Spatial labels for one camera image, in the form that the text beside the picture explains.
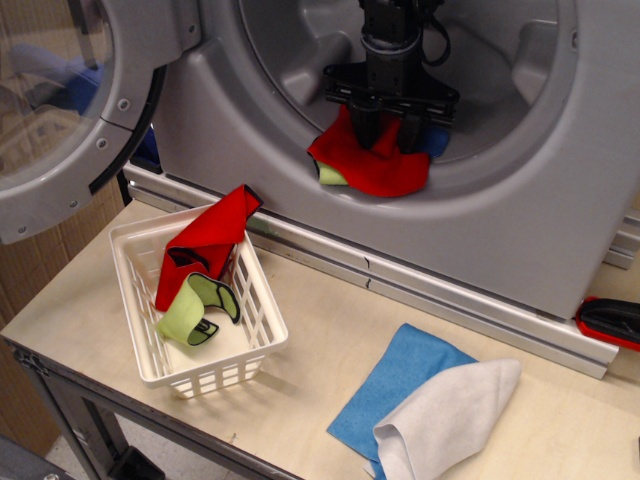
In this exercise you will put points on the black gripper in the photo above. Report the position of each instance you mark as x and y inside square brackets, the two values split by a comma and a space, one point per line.
[395, 82]

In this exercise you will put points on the small blue cloth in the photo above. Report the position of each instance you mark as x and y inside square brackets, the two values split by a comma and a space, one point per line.
[433, 141]

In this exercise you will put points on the red felt cloth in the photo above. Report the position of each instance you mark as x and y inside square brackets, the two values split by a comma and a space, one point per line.
[382, 171]

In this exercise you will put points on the small light green cloth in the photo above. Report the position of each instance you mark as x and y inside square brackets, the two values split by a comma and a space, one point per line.
[329, 176]

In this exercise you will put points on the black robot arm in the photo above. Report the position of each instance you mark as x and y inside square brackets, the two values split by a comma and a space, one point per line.
[401, 40]

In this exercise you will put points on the grey toy laundry machine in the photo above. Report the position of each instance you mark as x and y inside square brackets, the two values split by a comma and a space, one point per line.
[533, 76]

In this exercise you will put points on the round transparent machine door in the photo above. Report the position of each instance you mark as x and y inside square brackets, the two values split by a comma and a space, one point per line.
[80, 81]

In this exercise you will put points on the red cloth with black trim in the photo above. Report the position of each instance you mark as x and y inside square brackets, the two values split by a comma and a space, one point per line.
[205, 245]

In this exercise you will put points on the blue cloth on table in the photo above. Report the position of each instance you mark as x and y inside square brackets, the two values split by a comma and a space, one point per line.
[412, 358]

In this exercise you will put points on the white plastic basket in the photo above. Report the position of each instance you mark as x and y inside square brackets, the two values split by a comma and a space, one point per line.
[238, 349]

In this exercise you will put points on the light green cloth black trim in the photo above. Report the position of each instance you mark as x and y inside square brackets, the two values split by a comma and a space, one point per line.
[185, 321]

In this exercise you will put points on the white cloth on table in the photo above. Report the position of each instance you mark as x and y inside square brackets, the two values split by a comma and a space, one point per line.
[446, 420]

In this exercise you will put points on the red and black tool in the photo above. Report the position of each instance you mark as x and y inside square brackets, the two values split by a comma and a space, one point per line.
[610, 320]

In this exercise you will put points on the black box under table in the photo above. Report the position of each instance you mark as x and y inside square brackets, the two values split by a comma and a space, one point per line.
[134, 465]

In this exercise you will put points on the metal table frame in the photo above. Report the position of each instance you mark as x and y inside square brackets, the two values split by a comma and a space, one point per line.
[85, 411]

